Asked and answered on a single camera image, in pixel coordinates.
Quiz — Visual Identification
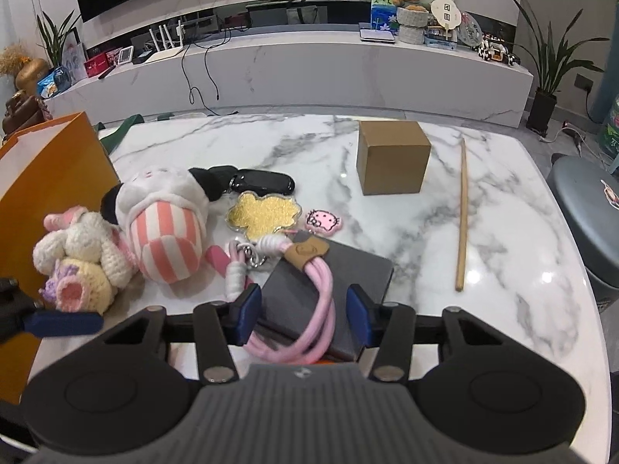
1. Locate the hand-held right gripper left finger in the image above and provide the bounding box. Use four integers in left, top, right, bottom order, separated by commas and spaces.
101, 284, 264, 386

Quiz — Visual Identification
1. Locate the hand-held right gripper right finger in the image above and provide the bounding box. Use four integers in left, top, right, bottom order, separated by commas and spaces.
345, 284, 520, 384

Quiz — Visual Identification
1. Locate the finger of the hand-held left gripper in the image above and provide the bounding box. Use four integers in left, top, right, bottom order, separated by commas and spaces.
0, 278, 104, 345

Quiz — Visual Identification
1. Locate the pink rope strap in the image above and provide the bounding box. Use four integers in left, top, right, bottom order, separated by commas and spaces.
242, 239, 339, 365

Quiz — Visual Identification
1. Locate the grey box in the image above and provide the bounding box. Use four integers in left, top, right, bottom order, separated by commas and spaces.
258, 239, 395, 362

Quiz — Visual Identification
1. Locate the crochet bunny toy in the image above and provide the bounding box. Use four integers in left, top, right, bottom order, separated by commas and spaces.
33, 206, 139, 312

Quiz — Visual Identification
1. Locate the pink striped plush toy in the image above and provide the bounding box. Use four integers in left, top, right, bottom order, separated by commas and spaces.
101, 167, 230, 285

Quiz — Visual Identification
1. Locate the orange cardboard box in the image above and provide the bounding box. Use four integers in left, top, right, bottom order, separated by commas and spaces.
0, 112, 119, 404

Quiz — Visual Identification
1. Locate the gold glitter flower charm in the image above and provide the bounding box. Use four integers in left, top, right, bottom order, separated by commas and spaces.
226, 192, 304, 241

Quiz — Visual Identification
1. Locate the pink pig charm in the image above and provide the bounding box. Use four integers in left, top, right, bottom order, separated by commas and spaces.
306, 207, 344, 237

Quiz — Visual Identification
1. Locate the black car key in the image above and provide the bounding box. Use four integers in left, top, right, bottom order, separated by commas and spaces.
209, 165, 296, 194

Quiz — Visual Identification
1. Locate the wooden stick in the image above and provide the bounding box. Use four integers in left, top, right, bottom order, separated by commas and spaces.
455, 138, 469, 293

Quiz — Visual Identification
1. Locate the brown cardboard box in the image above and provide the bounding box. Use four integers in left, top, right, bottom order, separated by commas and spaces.
356, 120, 432, 196

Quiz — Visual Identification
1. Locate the blue snack packet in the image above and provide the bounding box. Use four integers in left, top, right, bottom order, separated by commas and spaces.
38, 67, 72, 97

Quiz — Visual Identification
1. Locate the gold round vase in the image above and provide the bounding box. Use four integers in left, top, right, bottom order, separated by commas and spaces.
15, 58, 51, 95

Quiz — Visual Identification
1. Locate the grey round stool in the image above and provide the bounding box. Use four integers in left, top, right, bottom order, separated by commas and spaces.
549, 155, 619, 315

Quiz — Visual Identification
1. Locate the white marble tv console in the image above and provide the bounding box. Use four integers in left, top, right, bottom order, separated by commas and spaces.
46, 0, 535, 129

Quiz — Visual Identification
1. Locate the red gift box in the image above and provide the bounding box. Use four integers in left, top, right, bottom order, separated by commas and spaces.
84, 54, 109, 78

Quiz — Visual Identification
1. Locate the framed picture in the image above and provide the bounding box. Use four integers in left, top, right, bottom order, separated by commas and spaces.
63, 26, 89, 83

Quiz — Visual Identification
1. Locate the dried flower bunch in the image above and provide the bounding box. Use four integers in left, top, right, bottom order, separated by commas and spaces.
0, 43, 30, 75

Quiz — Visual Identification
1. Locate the white wifi router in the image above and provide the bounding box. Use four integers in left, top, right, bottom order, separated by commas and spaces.
145, 18, 187, 63

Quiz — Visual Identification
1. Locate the potted plant in black pot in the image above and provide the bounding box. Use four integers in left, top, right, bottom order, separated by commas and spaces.
510, 0, 610, 136

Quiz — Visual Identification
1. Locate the silver laptop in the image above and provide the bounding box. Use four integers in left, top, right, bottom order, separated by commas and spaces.
359, 23, 397, 44

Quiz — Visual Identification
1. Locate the green leafy plant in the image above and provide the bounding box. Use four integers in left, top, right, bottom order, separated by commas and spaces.
36, 10, 83, 66

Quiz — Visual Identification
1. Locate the black white toy figure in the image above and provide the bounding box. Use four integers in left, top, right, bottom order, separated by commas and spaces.
474, 34, 520, 66

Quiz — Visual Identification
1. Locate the flower painting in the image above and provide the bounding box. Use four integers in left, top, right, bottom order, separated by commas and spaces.
371, 0, 458, 31

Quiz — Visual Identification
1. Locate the round paper fan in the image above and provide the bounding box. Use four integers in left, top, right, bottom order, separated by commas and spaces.
430, 0, 462, 39

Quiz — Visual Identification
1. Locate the pink white braided lanyard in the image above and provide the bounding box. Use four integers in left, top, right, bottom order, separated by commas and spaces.
225, 233, 291, 301

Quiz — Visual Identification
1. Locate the brown water bottle with strap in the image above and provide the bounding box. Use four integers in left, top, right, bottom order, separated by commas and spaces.
2, 91, 54, 136

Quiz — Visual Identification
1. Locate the black power cable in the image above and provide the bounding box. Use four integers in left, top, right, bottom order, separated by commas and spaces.
181, 29, 203, 104
203, 29, 221, 102

